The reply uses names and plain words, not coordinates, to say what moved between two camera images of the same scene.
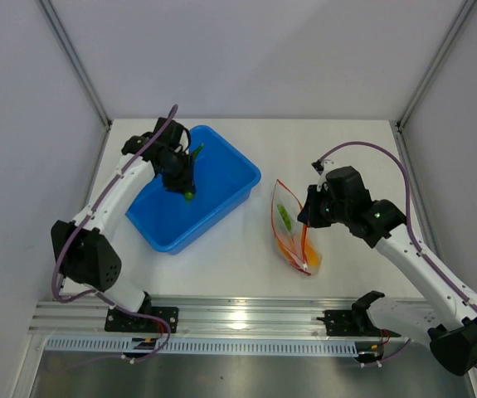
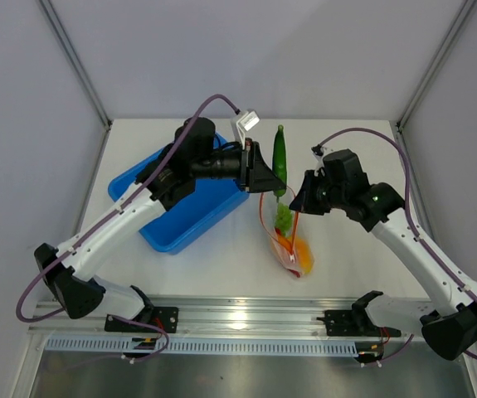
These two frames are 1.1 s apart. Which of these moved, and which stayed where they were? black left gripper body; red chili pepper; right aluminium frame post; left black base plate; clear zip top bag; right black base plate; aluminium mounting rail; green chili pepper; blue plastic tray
Moved: green chili pepper; clear zip top bag; black left gripper body; red chili pepper
Stayed: aluminium mounting rail; left black base plate; right black base plate; blue plastic tray; right aluminium frame post
